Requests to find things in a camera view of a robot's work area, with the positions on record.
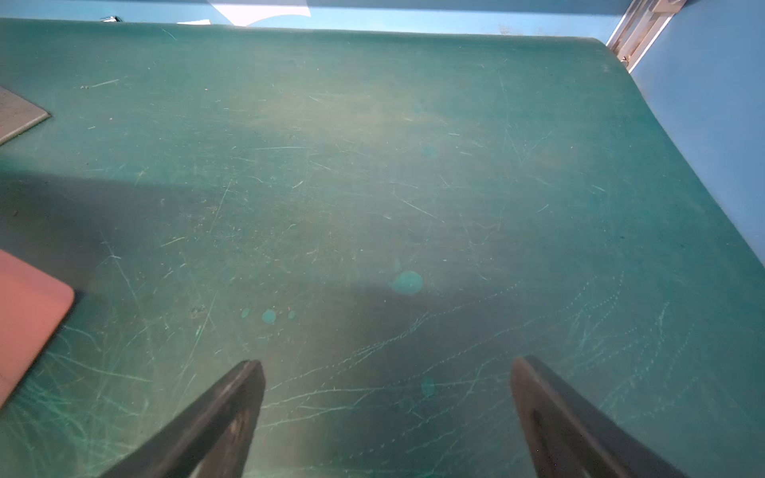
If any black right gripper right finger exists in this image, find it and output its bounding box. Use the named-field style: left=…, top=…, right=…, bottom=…
left=510, top=356, right=685, bottom=478

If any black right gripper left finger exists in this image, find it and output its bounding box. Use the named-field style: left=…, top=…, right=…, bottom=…
left=103, top=360, right=266, bottom=477

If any pink plastic storage box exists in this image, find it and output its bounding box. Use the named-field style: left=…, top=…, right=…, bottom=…
left=0, top=251, right=75, bottom=402

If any green table mat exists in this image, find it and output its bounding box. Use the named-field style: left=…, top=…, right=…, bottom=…
left=1, top=19, right=764, bottom=477

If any metal tree base plate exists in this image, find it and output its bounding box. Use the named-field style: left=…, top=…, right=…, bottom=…
left=0, top=88, right=51, bottom=145

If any aluminium frame post right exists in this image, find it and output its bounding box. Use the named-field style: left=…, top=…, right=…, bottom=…
left=607, top=0, right=687, bottom=74

